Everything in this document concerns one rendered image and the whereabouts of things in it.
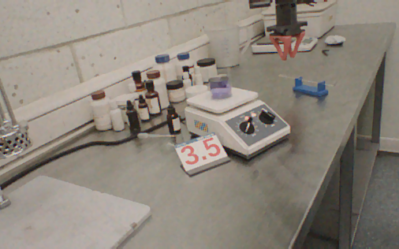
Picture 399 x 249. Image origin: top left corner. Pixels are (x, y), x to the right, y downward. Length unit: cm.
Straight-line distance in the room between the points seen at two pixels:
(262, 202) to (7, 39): 67
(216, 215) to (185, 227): 5
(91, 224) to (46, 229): 7
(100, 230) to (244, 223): 21
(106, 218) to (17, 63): 49
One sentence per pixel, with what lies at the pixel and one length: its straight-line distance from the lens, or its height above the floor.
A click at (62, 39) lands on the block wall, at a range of 98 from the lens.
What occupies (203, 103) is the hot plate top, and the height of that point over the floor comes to 84.
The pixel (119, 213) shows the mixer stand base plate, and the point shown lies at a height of 76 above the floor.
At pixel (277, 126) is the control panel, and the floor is 78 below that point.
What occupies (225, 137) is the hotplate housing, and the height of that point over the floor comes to 79.
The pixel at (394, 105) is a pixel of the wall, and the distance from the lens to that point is 219.
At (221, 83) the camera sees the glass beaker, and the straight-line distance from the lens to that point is 71.
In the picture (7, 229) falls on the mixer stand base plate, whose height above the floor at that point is 76.
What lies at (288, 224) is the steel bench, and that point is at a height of 75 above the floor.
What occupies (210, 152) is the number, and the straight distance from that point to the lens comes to 67.
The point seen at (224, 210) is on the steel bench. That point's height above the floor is 75.
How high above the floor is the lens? 108
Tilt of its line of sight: 23 degrees down
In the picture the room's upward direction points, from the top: 9 degrees counter-clockwise
